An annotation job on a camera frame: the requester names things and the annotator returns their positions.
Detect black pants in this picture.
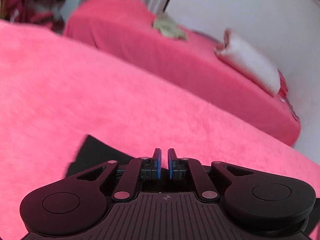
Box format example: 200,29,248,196
65,135,134,178

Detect folded pink blanket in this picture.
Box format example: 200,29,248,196
277,71,289,101

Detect near pink bed blanket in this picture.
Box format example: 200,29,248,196
1,21,319,239

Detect white embossed pillow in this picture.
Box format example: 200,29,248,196
214,29,280,97

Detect far pink bed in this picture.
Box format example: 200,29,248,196
63,0,301,146

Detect olive green garment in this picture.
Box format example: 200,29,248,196
152,13,187,40

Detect hanging clothes rack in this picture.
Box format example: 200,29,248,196
1,0,65,33

